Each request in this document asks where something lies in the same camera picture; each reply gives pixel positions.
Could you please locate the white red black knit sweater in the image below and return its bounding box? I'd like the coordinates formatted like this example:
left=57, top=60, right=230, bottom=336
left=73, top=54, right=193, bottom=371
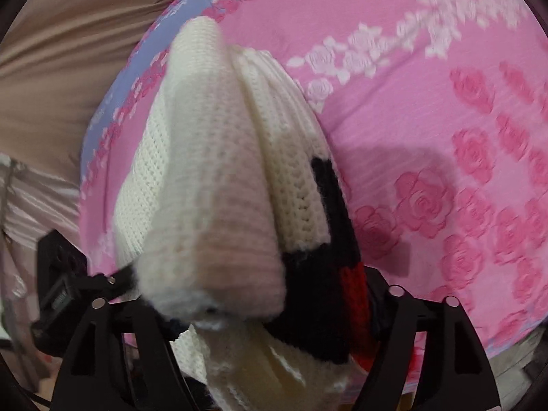
left=113, top=17, right=361, bottom=410

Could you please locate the silver satin fabric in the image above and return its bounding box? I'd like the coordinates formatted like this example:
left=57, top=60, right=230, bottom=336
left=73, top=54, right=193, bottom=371
left=1, top=154, right=79, bottom=352

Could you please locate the pink floral bed sheet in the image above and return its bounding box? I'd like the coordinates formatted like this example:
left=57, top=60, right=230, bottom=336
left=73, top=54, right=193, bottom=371
left=81, top=0, right=547, bottom=356

